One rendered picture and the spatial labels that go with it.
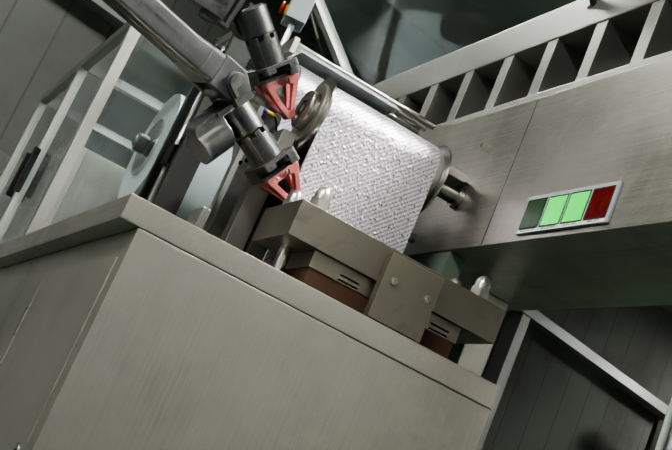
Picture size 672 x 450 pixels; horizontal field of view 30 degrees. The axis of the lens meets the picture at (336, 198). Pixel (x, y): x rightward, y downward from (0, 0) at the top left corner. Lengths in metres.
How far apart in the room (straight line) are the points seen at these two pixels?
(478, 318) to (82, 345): 0.66
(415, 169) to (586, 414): 5.96
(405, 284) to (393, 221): 0.26
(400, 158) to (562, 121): 0.29
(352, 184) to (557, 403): 5.79
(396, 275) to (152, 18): 0.55
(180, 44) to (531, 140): 0.64
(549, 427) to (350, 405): 6.01
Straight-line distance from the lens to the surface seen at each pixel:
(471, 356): 2.43
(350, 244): 1.95
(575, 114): 2.15
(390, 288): 1.96
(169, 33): 2.02
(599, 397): 8.20
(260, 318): 1.83
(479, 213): 2.25
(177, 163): 2.42
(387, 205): 2.21
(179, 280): 1.79
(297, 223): 1.92
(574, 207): 1.98
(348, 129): 2.19
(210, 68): 2.05
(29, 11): 5.55
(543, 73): 2.34
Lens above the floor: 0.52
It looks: 16 degrees up
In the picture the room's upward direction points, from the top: 24 degrees clockwise
